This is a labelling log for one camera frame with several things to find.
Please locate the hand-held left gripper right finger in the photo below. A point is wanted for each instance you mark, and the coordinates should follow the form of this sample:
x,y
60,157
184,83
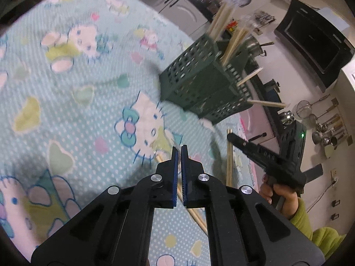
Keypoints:
x,y
184,177

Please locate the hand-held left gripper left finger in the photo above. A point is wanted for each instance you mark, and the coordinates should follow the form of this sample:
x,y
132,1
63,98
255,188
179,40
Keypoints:
x,y
174,177

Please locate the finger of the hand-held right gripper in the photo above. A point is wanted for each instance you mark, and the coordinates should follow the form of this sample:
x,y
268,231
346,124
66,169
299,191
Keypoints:
x,y
249,150

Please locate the bamboo chopstick pair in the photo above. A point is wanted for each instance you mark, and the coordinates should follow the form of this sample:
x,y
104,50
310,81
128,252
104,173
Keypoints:
x,y
198,221
249,76
229,160

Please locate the green plastic utensil basket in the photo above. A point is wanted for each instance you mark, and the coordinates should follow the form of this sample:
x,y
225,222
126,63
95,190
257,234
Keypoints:
x,y
199,80

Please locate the pile of chopsticks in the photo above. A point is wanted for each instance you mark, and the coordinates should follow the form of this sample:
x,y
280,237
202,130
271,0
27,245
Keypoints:
x,y
235,43

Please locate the bundle of chopsticks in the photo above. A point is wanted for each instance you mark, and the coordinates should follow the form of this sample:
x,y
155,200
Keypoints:
x,y
220,19

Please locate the person's right forearm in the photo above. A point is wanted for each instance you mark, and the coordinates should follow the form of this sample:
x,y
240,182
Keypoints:
x,y
319,238

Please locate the row of hanging kitchen utensils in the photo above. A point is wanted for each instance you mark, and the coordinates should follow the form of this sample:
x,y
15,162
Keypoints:
x,y
324,127

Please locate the person's right hand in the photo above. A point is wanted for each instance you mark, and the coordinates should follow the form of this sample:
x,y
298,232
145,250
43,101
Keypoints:
x,y
289,201

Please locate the pink blanket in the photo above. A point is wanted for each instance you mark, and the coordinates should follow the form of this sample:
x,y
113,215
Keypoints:
x,y
253,178

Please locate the small steel cup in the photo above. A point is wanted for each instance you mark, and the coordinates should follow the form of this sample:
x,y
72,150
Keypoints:
x,y
286,116

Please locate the large steel pot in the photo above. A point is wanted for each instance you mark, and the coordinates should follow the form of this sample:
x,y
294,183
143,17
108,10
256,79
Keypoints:
x,y
256,47

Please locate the cartoon cat printed blanket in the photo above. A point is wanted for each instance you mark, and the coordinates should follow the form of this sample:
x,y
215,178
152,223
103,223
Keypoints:
x,y
83,102

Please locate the black range hood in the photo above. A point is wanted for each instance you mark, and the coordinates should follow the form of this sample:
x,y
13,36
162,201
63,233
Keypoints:
x,y
313,38

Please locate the wall power sockets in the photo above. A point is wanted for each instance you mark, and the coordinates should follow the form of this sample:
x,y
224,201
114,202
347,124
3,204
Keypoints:
x,y
335,196

